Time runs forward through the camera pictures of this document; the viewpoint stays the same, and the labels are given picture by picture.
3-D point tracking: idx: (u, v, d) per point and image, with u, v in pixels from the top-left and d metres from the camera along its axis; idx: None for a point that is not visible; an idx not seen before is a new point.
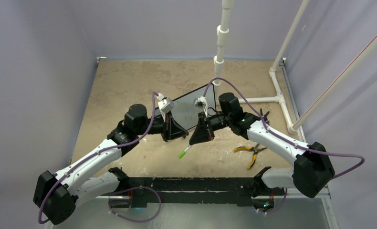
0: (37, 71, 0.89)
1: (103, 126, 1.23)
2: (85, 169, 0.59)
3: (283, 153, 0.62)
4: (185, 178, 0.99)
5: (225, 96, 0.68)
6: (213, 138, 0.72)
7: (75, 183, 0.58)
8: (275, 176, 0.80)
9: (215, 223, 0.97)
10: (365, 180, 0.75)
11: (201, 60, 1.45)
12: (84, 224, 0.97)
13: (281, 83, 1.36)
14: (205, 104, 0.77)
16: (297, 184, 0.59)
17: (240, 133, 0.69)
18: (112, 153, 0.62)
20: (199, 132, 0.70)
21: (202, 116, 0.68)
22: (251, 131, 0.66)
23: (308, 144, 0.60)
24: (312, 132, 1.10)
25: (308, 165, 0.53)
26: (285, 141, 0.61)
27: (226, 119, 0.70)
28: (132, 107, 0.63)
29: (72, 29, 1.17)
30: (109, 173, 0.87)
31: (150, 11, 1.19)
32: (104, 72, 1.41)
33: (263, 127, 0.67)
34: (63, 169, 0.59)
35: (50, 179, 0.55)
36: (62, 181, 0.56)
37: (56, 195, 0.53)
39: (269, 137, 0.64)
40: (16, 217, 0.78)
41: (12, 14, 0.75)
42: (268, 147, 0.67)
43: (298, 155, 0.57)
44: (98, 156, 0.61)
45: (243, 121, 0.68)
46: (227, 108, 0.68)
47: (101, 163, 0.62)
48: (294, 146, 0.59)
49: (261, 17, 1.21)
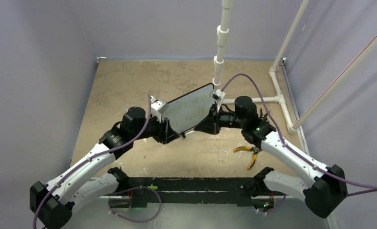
0: (36, 70, 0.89)
1: (103, 125, 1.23)
2: (76, 178, 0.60)
3: (299, 171, 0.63)
4: (185, 178, 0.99)
5: (241, 100, 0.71)
6: (216, 132, 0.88)
7: (67, 193, 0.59)
8: (279, 182, 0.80)
9: (215, 223, 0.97)
10: (365, 180, 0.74)
11: (201, 60, 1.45)
12: (84, 224, 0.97)
13: (281, 83, 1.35)
14: (220, 99, 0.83)
16: (309, 203, 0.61)
17: (254, 141, 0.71)
18: (104, 158, 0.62)
20: (204, 123, 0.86)
21: (212, 109, 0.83)
22: (267, 143, 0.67)
23: (326, 166, 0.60)
24: (313, 132, 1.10)
25: (327, 188, 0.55)
26: (303, 160, 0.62)
27: (235, 120, 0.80)
28: (131, 109, 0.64)
29: (72, 29, 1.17)
30: (109, 175, 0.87)
31: (150, 11, 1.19)
32: (104, 72, 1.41)
33: (279, 140, 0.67)
34: (55, 179, 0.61)
35: (41, 190, 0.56)
36: (54, 192, 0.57)
37: (47, 206, 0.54)
39: (285, 152, 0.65)
40: (16, 217, 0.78)
41: (12, 14, 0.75)
42: (281, 161, 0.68)
43: (316, 177, 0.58)
44: (89, 162, 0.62)
45: (257, 130, 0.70)
46: (242, 113, 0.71)
47: (93, 170, 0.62)
48: (313, 167, 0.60)
49: (261, 17, 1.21)
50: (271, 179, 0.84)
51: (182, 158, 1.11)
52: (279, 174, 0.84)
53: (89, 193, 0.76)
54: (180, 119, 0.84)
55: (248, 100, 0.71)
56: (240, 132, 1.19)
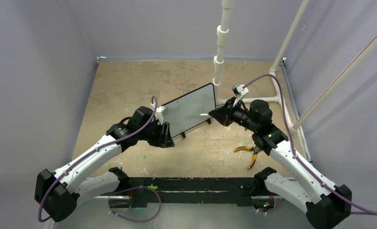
0: (36, 70, 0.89)
1: (103, 126, 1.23)
2: (84, 167, 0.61)
3: (306, 185, 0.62)
4: (185, 178, 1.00)
5: (257, 104, 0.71)
6: (225, 125, 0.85)
7: (74, 182, 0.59)
8: (281, 188, 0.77)
9: (215, 223, 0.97)
10: (365, 180, 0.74)
11: (201, 60, 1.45)
12: (84, 224, 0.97)
13: (281, 83, 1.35)
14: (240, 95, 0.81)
16: (310, 217, 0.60)
17: (264, 148, 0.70)
18: (111, 149, 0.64)
20: (219, 113, 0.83)
21: (229, 102, 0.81)
22: (277, 152, 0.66)
23: (335, 185, 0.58)
24: (313, 132, 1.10)
25: (331, 208, 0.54)
26: (312, 175, 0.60)
27: (246, 120, 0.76)
28: (141, 107, 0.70)
29: (72, 29, 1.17)
30: (110, 173, 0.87)
31: (150, 11, 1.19)
32: (104, 72, 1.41)
33: (290, 150, 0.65)
34: (61, 168, 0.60)
35: (49, 177, 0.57)
36: (61, 179, 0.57)
37: (55, 194, 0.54)
39: (295, 163, 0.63)
40: (16, 217, 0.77)
41: (12, 14, 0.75)
42: (289, 171, 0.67)
43: (322, 195, 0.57)
44: (97, 152, 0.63)
45: (268, 137, 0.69)
46: (257, 117, 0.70)
47: (99, 161, 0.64)
48: (321, 184, 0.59)
49: (261, 17, 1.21)
50: (272, 182, 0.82)
51: (182, 158, 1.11)
52: (281, 179, 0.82)
53: (93, 187, 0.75)
54: (181, 119, 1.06)
55: (265, 106, 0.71)
56: (240, 132, 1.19)
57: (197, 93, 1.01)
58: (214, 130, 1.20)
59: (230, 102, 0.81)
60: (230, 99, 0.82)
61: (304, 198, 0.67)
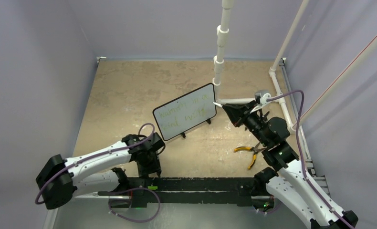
0: (36, 70, 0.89)
1: (103, 125, 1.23)
2: (93, 163, 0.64)
3: (314, 208, 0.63)
4: (185, 178, 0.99)
5: (276, 123, 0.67)
6: (235, 126, 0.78)
7: (80, 175, 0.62)
8: (286, 199, 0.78)
9: (215, 223, 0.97)
10: (366, 181, 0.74)
11: (201, 60, 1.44)
12: (83, 224, 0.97)
13: (281, 83, 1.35)
14: (261, 104, 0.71)
16: None
17: (273, 164, 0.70)
18: (122, 155, 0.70)
20: (233, 112, 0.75)
21: (246, 108, 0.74)
22: (288, 172, 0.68)
23: (343, 210, 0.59)
24: (313, 132, 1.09)
25: None
26: (321, 200, 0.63)
27: (259, 133, 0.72)
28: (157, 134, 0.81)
29: (72, 28, 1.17)
30: (113, 172, 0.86)
31: (150, 11, 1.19)
32: (104, 72, 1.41)
33: (300, 171, 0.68)
34: (73, 158, 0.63)
35: (59, 163, 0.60)
36: (70, 169, 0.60)
37: (59, 182, 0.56)
39: (305, 185, 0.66)
40: (16, 217, 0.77)
41: (12, 13, 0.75)
42: (300, 193, 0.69)
43: (330, 221, 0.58)
44: (109, 154, 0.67)
45: (279, 155, 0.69)
46: (272, 136, 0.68)
47: (108, 162, 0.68)
48: (329, 209, 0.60)
49: (261, 17, 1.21)
50: (275, 188, 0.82)
51: (182, 158, 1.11)
52: (285, 186, 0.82)
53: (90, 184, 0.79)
54: (180, 119, 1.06)
55: (283, 125, 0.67)
56: (240, 132, 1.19)
57: (197, 93, 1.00)
58: (214, 130, 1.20)
59: (248, 108, 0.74)
60: (248, 104, 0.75)
61: (309, 214, 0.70)
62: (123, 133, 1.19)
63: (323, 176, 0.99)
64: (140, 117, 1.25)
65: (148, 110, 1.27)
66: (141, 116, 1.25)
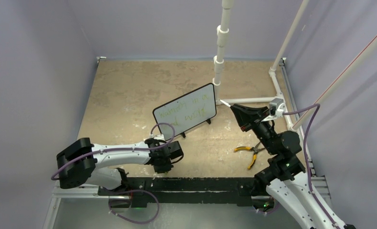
0: (36, 70, 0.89)
1: (103, 125, 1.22)
2: (116, 156, 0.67)
3: (317, 221, 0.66)
4: (185, 178, 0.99)
5: (288, 137, 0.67)
6: (243, 129, 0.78)
7: (102, 162, 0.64)
8: (287, 206, 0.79)
9: (215, 223, 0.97)
10: (365, 181, 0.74)
11: (202, 60, 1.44)
12: (84, 223, 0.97)
13: (281, 83, 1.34)
14: (276, 116, 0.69)
16: None
17: (278, 174, 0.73)
18: (141, 156, 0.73)
20: (243, 116, 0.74)
21: (259, 115, 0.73)
22: (295, 184, 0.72)
23: (345, 224, 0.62)
24: (312, 132, 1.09)
25: None
26: (325, 214, 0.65)
27: (269, 142, 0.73)
28: (175, 142, 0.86)
29: (72, 28, 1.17)
30: (118, 172, 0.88)
31: (150, 11, 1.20)
32: (103, 72, 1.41)
33: (306, 184, 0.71)
34: (99, 144, 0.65)
35: (87, 146, 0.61)
36: (95, 155, 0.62)
37: (81, 165, 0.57)
39: (309, 198, 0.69)
40: (16, 217, 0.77)
41: (12, 13, 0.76)
42: (302, 203, 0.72)
43: None
44: (131, 151, 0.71)
45: (287, 167, 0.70)
46: (283, 149, 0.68)
47: (128, 159, 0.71)
48: (332, 224, 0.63)
49: (261, 17, 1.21)
50: (276, 192, 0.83)
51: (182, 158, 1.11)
52: (285, 190, 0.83)
53: (101, 175, 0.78)
54: (181, 119, 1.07)
55: (295, 140, 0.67)
56: (240, 132, 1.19)
57: (197, 93, 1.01)
58: (214, 130, 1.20)
59: (260, 115, 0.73)
60: (261, 111, 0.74)
61: (309, 222, 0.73)
62: (123, 134, 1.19)
63: (323, 176, 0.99)
64: (140, 116, 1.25)
65: (148, 110, 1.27)
66: (141, 116, 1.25)
